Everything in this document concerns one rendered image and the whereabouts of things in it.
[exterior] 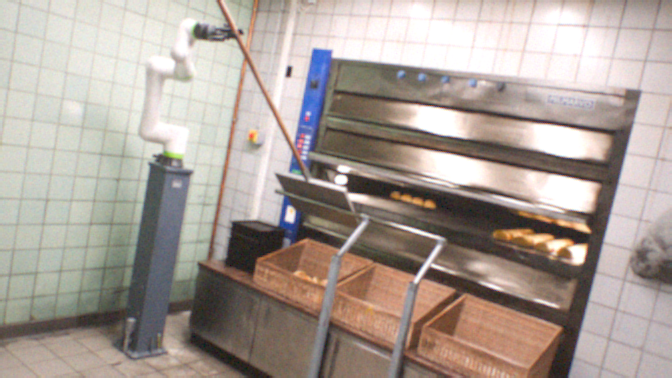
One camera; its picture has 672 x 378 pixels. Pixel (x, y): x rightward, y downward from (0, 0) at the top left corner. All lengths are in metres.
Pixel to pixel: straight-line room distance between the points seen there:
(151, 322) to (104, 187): 0.92
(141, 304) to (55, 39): 1.64
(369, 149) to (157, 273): 1.54
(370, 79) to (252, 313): 1.68
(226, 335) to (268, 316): 0.40
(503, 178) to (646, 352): 1.11
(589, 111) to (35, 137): 3.06
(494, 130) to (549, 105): 0.32
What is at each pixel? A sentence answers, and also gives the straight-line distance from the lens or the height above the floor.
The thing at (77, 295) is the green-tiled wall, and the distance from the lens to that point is 4.07.
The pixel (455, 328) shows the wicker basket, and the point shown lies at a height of 0.66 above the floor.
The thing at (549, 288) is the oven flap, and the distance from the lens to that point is 3.22.
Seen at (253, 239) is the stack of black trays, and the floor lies 0.81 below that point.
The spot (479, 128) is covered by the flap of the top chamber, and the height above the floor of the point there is 1.79.
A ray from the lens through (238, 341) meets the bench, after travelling 3.70.
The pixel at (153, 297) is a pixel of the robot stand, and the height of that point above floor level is 0.38.
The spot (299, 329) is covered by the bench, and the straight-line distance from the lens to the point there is 3.35.
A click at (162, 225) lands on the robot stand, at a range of 3.58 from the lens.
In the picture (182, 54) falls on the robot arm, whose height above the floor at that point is 1.83.
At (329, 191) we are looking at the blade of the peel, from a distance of 3.27.
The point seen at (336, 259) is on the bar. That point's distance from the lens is 3.06.
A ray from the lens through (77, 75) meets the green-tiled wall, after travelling 3.73.
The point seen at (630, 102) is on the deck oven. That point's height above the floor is 2.04.
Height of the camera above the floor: 1.58
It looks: 6 degrees down
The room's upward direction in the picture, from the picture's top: 12 degrees clockwise
